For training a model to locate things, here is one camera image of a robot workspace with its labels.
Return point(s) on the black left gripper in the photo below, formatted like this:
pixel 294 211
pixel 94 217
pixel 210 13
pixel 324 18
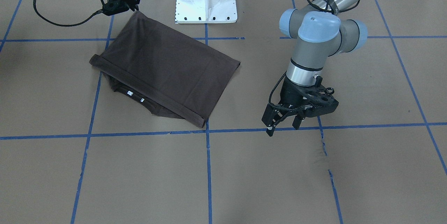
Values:
pixel 290 92

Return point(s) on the dark brown t-shirt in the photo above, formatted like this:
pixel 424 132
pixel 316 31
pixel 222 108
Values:
pixel 169 73

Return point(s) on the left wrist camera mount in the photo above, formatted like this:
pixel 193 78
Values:
pixel 319 100

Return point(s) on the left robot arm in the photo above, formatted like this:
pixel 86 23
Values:
pixel 319 34

